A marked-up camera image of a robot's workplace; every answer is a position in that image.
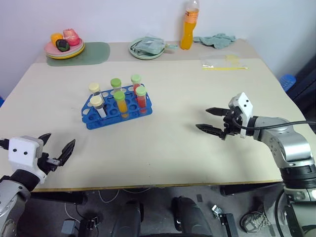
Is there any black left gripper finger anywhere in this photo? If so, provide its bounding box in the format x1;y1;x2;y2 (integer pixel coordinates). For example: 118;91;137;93
57;138;76;167
38;132;52;149

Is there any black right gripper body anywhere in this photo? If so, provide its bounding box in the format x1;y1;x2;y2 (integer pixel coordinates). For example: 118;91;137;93
221;108;244;141

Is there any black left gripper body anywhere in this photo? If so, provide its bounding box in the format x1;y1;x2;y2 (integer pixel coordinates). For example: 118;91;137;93
37;152;62;173

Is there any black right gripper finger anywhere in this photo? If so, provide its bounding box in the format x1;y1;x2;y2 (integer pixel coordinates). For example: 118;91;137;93
195;123;224;138
205;107;228;117

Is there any orange liquid tube green cap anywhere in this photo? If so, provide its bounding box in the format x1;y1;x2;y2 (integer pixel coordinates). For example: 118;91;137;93
113;91;129;119

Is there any red liquid tube green cap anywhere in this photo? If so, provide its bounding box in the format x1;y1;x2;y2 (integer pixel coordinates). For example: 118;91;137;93
134;86;148;116
130;74;142;93

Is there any blue test tube rack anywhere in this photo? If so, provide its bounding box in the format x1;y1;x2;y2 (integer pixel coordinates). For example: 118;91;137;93
80;83;153;130

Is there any clear tube cream cap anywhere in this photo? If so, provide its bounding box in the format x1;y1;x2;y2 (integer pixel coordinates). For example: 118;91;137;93
88;83;102;99
89;96;108;119

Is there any clear tube green cap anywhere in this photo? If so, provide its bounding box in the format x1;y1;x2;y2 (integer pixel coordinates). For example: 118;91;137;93
110;78;122;96

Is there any clear plastic zip bag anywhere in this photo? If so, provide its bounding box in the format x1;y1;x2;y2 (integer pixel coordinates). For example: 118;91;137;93
199;53;249;72

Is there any grey power adapter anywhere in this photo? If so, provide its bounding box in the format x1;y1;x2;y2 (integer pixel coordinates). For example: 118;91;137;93
60;219;79;235

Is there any blue plastic stool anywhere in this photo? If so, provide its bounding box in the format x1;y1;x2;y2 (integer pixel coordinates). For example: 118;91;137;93
278;73;296;93

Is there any green cloth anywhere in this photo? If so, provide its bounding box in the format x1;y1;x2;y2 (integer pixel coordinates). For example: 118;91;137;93
193;33;237;49

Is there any black power connector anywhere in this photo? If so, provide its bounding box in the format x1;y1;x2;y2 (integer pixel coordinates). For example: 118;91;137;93
79;216;104;237

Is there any metal caster wheel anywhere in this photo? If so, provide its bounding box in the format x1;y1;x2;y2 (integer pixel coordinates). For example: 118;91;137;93
211;204;224;219

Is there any black chair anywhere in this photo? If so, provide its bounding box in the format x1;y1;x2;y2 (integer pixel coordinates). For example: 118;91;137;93
287;53;316;117

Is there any orange soda bottle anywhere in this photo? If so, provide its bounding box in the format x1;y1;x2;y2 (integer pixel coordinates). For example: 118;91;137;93
180;0;200;51

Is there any yellow plate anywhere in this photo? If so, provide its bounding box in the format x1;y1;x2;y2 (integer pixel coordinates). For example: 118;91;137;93
46;44;86;60

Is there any dark rounded shape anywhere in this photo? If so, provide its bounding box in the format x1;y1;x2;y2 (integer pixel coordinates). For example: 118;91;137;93
171;196;214;237

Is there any pink plate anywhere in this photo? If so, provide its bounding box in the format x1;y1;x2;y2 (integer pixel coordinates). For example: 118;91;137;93
44;39;83;56

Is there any light green round plate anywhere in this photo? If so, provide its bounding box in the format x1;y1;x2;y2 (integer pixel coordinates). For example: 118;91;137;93
129;37;165;60

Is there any grey-green pouch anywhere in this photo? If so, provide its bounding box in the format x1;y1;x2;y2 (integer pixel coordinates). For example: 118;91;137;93
133;36;178;55

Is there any dark toy fruit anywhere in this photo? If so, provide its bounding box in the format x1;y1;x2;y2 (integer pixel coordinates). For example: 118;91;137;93
55;39;70;52

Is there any pale green plate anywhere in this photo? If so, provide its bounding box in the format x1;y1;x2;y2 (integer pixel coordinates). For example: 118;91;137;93
45;42;85;59

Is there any grey sneaker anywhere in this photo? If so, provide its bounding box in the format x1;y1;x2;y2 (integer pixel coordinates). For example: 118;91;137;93
240;204;272;234

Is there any green placemat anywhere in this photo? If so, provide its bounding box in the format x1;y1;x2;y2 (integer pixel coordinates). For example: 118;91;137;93
47;41;111;67

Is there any orange toy fruit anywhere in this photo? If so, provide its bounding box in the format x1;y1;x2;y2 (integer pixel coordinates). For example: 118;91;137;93
50;33;64;45

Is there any red toy fruit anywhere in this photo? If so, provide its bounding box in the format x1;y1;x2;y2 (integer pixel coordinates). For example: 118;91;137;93
63;28;82;47

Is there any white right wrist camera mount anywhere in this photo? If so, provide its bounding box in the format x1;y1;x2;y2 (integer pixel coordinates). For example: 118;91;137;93
228;92;254;139

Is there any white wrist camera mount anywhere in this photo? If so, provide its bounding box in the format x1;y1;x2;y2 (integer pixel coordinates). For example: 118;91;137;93
228;92;254;139
7;135;47;185

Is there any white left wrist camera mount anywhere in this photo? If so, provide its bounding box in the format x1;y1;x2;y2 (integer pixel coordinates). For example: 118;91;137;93
7;135;47;185

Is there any black table frame bar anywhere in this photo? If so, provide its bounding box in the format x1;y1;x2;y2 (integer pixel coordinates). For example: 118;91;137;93
29;191;88;205
219;184;284;197

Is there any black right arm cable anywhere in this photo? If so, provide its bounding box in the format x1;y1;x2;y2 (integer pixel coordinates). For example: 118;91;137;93
232;116;316;130

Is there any black metal bracket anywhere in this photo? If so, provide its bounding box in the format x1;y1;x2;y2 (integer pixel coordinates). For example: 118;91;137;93
219;213;239;237

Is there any black robot body cable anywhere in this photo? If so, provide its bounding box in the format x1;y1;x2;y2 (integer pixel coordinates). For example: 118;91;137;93
274;190;306;237

